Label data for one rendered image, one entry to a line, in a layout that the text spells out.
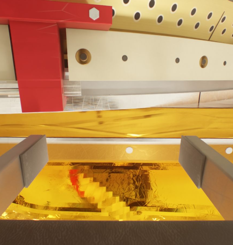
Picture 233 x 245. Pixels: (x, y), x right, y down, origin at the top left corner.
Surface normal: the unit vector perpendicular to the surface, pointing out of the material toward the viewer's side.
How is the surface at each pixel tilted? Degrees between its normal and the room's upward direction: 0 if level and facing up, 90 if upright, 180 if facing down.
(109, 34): 90
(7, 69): 90
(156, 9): 62
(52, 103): 90
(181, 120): 90
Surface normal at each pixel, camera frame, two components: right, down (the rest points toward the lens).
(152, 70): 0.33, 0.26
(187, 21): 0.36, 0.68
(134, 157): 0.00, 0.24
